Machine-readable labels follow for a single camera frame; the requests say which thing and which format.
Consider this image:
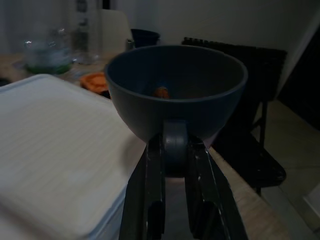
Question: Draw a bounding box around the clear bottle green base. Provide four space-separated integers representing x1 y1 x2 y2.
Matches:
23 24 73 75

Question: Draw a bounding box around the clear plastic bottle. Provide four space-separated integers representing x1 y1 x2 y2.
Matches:
71 0 103 66

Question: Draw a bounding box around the orange food piece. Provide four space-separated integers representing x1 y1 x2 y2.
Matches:
153 86 172 99

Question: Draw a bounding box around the orange plastic lid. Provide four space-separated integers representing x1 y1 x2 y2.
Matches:
79 73 111 92

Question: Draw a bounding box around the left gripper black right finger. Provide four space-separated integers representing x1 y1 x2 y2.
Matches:
185 136 249 240

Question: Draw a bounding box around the black folding chair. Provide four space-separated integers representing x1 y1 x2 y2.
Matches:
181 36 288 196

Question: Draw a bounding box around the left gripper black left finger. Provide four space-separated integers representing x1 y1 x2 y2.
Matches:
119 133 166 240

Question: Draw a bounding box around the dark blue bucket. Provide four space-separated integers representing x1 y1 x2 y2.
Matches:
130 28 161 48

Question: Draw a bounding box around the blue bowl with handle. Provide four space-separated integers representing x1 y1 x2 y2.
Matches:
104 44 249 179

